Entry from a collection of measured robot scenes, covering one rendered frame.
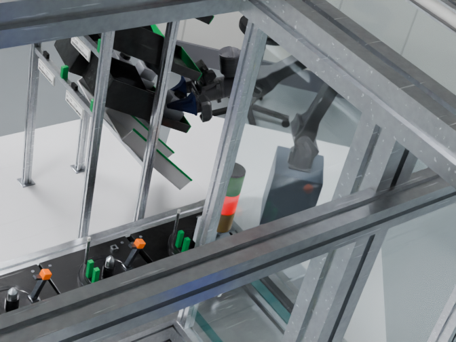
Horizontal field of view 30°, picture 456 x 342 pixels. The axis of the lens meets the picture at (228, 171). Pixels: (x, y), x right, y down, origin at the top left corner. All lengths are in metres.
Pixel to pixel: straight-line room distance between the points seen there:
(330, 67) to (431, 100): 0.11
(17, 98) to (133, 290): 3.76
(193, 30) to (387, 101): 4.05
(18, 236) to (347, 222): 1.65
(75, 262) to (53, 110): 2.26
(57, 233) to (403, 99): 1.69
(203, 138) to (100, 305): 2.17
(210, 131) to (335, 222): 2.09
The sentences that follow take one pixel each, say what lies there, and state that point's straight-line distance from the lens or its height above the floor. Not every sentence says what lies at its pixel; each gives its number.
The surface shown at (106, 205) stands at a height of 0.86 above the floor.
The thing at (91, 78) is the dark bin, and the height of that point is 1.33.
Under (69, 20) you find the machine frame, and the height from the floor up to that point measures 2.07.
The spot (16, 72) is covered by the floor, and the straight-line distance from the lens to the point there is 4.58.
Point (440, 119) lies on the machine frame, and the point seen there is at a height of 2.09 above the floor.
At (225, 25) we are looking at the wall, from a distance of 4.76.
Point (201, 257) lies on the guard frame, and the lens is 0.68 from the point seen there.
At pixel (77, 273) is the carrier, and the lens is 2.09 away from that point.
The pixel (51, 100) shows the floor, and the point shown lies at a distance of 4.38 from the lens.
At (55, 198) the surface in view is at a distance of 2.45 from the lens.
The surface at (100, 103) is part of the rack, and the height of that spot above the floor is 1.35.
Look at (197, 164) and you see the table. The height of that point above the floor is 0.86.
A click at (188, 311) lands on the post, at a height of 1.02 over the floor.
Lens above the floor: 2.45
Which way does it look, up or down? 37 degrees down
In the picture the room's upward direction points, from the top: 14 degrees clockwise
